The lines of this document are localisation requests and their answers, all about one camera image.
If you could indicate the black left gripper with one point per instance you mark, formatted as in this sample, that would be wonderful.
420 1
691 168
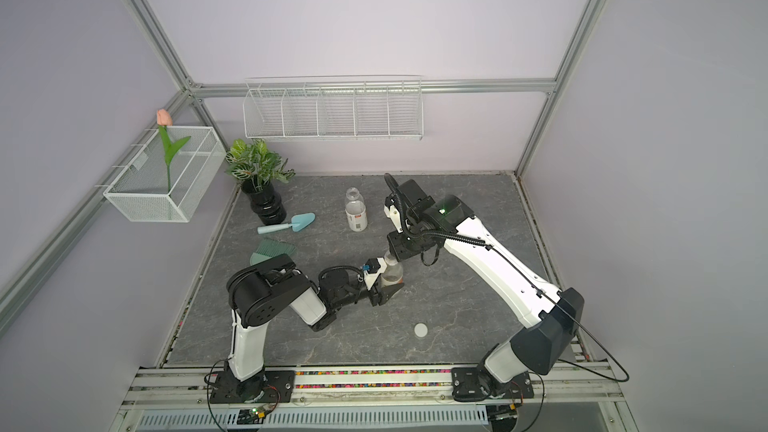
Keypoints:
385 296

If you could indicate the green artificial leafy plant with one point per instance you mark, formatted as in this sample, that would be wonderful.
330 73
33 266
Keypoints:
254 165

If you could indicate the white wire basket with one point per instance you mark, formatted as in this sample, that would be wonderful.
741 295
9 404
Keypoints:
139 191

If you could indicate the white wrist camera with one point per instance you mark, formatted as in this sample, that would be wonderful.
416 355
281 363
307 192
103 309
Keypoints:
393 214
372 272

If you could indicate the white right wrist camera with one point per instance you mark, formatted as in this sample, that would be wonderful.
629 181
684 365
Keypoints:
393 214

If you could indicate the white wire wall shelf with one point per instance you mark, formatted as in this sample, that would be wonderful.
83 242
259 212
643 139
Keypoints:
334 107

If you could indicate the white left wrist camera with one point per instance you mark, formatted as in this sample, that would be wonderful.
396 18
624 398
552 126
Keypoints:
372 272

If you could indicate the clear bottle yellow white label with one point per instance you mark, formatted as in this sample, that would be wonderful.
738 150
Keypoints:
355 210

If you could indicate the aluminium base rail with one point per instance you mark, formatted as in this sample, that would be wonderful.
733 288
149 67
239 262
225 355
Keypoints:
365 385

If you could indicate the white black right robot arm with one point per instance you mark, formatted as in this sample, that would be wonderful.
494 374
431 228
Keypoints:
550 317

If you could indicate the clear bottle red cream label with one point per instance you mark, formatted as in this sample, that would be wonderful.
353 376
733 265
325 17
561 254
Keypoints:
393 272

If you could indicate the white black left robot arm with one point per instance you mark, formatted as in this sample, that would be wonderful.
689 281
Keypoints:
259 293

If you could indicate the light blue plastic trowel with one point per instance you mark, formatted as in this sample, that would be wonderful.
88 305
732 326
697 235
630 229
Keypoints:
297 223

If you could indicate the black glossy plant vase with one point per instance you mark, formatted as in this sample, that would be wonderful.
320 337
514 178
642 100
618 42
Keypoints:
265 202

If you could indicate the green hand brush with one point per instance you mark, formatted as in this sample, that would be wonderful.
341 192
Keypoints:
272 248

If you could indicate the grey slotted cable duct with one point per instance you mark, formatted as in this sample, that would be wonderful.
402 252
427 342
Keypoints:
314 418

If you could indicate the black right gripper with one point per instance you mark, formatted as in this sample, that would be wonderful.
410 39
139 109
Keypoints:
394 242

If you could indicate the aluminium frame profiles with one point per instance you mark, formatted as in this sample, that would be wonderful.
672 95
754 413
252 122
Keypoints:
21 290

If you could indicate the pink artificial tulip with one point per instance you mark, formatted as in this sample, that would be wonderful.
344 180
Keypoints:
170 147

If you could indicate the white bottle cap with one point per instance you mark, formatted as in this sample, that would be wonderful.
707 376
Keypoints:
420 330

